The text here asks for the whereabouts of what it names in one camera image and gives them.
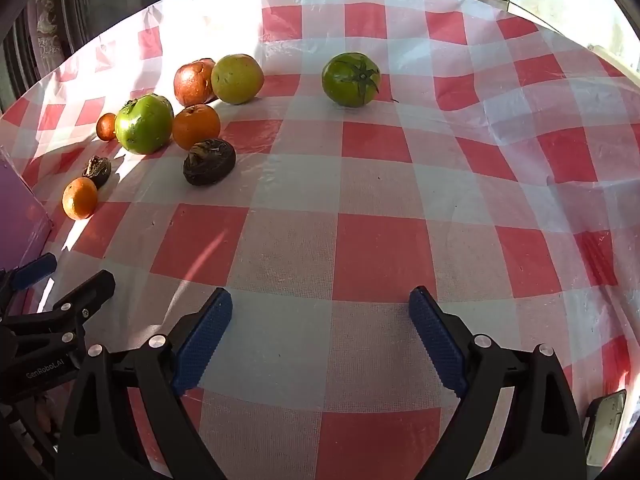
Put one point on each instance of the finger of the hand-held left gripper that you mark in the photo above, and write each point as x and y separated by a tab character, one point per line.
32	268
82	297

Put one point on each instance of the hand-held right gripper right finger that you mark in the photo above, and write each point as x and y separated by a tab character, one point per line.
440	340

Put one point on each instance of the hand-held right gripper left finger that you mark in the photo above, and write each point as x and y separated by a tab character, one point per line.
202	340

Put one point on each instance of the small dark round metal object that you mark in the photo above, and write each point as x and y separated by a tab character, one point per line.
97	171

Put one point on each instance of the purple box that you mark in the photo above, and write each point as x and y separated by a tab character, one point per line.
20	210

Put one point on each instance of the small orange tangerine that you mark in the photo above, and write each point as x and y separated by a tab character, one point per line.
80	198

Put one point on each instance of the red white checked tablecloth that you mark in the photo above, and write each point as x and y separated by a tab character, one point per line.
380	220

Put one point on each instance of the small dark red fruit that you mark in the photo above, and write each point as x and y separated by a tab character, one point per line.
105	126

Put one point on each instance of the large dark wrinkled fruit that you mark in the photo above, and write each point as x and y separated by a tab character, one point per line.
209	162

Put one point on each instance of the large orange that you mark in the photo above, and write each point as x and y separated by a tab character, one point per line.
196	126

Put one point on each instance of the red apple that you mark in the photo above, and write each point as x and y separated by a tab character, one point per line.
192	82

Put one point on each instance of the pink patterned curtain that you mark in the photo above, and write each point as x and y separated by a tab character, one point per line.
50	20

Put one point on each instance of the yellow-green apple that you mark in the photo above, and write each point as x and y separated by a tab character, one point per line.
237	79

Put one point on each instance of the green tomato with stem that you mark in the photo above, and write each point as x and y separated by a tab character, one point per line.
351	80

